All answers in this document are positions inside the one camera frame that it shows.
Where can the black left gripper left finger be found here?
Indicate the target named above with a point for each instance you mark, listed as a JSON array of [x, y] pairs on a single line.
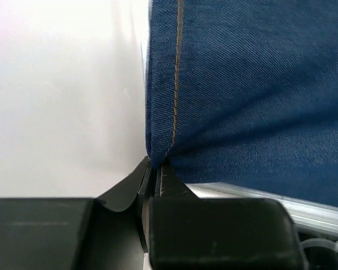
[[75, 233]]

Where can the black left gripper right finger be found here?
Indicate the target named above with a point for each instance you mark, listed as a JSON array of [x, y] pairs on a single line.
[[187, 232]]

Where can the aluminium table edge rail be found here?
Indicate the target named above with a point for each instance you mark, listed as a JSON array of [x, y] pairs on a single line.
[[308, 215]]

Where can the dark blue denim trousers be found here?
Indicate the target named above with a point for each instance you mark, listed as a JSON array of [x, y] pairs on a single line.
[[246, 93]]

